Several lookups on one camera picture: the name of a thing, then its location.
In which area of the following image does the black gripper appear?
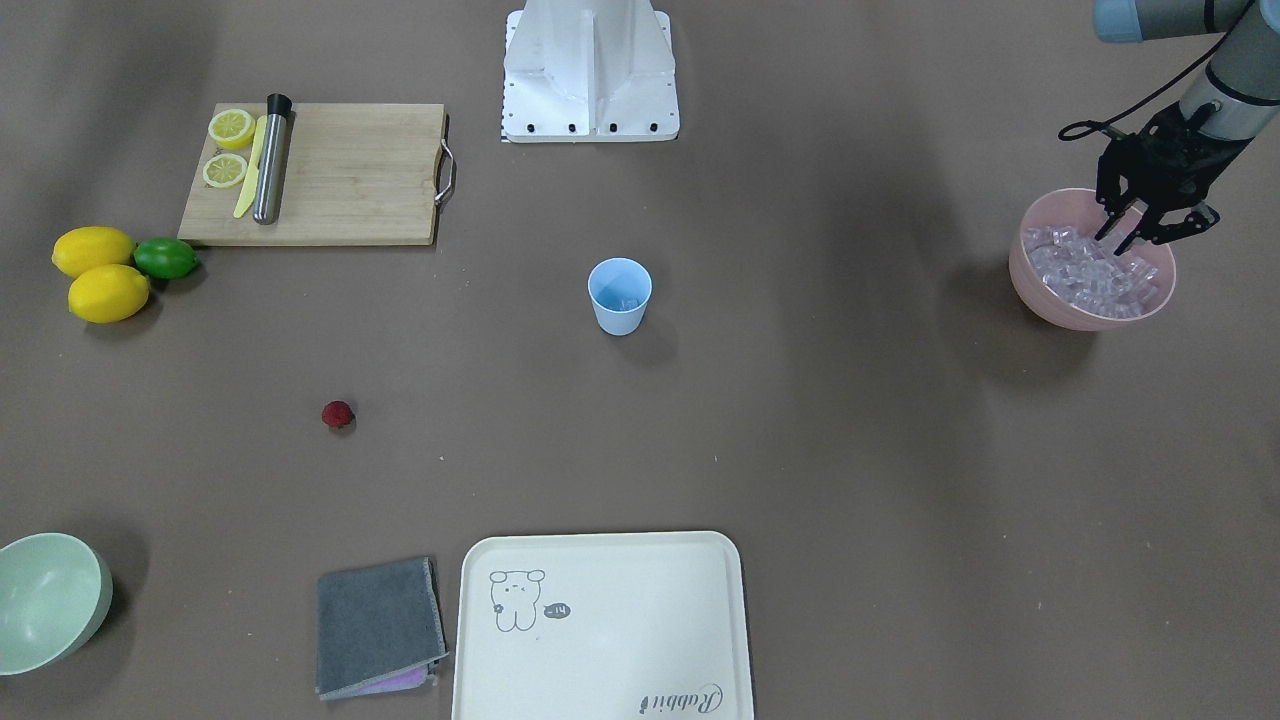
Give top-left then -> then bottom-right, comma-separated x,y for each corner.
1094,102 -> 1251,256

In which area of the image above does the red strawberry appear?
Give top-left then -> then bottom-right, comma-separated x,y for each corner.
320,400 -> 356,430

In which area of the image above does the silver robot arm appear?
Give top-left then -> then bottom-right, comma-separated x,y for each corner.
1089,1 -> 1279,255

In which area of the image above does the pink bowl of ice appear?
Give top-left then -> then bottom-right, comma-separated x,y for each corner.
1007,188 -> 1178,332

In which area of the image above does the light blue plastic cup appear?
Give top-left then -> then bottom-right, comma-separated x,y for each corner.
588,258 -> 653,337

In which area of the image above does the cream rabbit tray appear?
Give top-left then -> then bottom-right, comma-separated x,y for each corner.
452,530 -> 755,719

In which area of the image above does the wooden cutting board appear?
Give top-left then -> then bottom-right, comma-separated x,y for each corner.
177,102 -> 453,247

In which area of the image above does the grey folded cloth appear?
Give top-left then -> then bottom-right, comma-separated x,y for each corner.
314,556 -> 449,702

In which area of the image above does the yellow plastic knife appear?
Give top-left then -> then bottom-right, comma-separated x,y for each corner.
232,115 -> 268,219

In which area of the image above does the upper lemon half slice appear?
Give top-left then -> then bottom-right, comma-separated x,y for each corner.
207,108 -> 257,151

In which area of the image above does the lemon half slice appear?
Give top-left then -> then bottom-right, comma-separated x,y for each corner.
207,108 -> 257,151
201,152 -> 250,190

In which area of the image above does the lower lemon half slice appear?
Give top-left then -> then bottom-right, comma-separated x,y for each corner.
201,152 -> 250,190

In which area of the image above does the green lime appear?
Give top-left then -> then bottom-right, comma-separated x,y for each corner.
132,237 -> 200,281

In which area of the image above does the upper whole yellow lemon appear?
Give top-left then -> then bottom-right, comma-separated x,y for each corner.
51,225 -> 136,279

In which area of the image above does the mint green bowl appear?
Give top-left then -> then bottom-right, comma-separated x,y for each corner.
1,532 -> 114,676

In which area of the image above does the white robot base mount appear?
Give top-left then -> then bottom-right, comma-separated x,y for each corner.
500,1 -> 681,143

